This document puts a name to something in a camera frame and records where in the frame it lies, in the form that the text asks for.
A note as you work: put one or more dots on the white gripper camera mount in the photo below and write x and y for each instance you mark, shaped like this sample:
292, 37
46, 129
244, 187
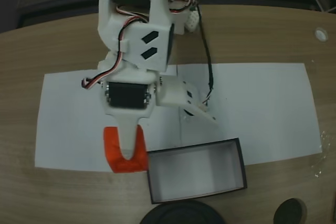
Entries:
178, 94

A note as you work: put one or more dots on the orange cube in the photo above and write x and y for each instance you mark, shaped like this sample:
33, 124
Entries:
112, 142

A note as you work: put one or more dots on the small black round object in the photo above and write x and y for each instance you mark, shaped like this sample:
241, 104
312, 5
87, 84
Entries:
290, 212

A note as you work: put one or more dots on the small white round cap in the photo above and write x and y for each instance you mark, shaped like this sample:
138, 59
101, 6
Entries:
321, 34

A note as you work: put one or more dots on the large black round object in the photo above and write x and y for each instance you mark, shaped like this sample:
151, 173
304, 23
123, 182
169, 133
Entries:
181, 212

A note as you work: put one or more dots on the white paper sheet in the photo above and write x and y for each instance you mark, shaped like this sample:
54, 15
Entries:
262, 108
73, 119

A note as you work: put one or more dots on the dark brown open box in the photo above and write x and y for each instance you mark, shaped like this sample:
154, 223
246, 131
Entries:
197, 166

